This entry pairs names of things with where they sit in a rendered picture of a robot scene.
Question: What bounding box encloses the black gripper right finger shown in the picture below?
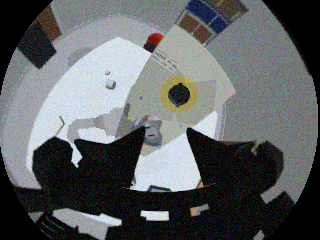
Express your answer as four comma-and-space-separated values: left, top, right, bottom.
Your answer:
185, 128, 255, 187

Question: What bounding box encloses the white rectangular block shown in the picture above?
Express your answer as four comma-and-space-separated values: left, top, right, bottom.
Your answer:
51, 116, 65, 136

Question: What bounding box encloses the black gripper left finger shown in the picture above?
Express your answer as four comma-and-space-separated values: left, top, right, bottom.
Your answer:
73, 125, 145, 189

